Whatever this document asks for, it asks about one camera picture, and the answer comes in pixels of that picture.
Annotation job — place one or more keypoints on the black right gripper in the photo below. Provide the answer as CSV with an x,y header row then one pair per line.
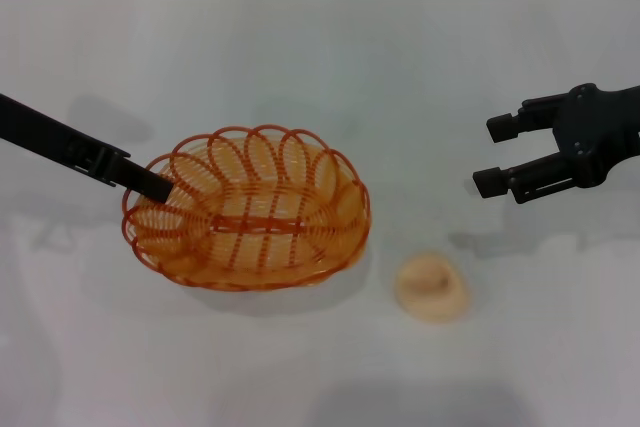
x,y
600,132

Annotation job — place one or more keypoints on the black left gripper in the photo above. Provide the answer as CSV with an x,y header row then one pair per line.
x,y
35,132

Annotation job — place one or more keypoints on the beige bread roll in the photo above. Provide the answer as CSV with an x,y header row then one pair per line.
x,y
430,292

